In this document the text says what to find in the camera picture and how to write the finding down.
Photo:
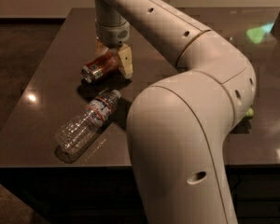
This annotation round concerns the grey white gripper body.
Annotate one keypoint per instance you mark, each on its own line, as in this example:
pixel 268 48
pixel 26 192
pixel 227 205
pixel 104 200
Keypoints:
pixel 112 34

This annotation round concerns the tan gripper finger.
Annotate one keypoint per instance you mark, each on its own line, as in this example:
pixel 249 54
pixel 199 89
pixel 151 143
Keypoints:
pixel 101 49
pixel 126 61

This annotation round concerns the red coke can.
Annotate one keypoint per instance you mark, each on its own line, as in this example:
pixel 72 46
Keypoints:
pixel 101 67

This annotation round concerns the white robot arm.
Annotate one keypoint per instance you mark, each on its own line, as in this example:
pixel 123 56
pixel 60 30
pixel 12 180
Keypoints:
pixel 176 127

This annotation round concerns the clear plastic water bottle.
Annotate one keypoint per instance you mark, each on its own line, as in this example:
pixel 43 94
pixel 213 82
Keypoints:
pixel 78 131

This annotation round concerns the green chip bag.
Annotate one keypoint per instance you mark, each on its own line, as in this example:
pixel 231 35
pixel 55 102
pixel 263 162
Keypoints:
pixel 249 113

